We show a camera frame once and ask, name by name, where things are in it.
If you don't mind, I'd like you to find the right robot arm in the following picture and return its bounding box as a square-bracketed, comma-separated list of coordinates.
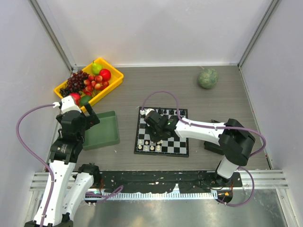
[140, 109, 255, 186]

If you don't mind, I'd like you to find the yellow plastic tray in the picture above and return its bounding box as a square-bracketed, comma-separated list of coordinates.
[54, 58, 124, 112]

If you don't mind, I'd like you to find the green melon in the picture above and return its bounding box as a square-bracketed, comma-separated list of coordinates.
[197, 69, 219, 89]

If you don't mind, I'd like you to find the black plastic box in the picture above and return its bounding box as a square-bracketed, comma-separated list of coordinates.
[204, 129, 224, 156]

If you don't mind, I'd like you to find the green lime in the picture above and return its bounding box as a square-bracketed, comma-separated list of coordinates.
[79, 96, 93, 106]

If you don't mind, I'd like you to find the green plastic tray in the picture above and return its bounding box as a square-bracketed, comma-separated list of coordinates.
[83, 111, 120, 150]

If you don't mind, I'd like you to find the purple grape bunch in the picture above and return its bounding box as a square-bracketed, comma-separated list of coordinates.
[65, 70, 88, 93]

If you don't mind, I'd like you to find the white cable duct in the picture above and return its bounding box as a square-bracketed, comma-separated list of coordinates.
[108, 190, 218, 201]

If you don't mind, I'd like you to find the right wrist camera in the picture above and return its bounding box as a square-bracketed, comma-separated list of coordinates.
[140, 108, 155, 117]

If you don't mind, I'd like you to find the green pear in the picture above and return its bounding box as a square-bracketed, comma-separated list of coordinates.
[91, 61, 103, 75]

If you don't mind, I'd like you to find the black grape bunch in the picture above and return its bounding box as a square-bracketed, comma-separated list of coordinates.
[60, 88, 70, 97]

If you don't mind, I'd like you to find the black white chessboard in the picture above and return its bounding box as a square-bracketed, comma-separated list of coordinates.
[134, 107, 189, 157]

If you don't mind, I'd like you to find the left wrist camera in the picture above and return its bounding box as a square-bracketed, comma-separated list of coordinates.
[61, 96, 81, 114]

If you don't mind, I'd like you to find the red mango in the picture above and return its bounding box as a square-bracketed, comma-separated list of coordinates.
[70, 93, 81, 106]

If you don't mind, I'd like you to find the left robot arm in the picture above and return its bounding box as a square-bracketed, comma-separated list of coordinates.
[25, 101, 101, 227]

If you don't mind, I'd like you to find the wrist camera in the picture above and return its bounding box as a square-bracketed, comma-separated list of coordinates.
[140, 108, 155, 117]
[61, 96, 81, 114]

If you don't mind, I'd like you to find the white chess piece cluster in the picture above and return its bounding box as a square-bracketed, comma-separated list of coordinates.
[136, 140, 163, 152]

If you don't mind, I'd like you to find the red apple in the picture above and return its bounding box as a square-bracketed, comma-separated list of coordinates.
[99, 69, 111, 81]

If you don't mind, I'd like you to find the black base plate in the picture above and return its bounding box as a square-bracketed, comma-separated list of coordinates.
[89, 170, 243, 193]

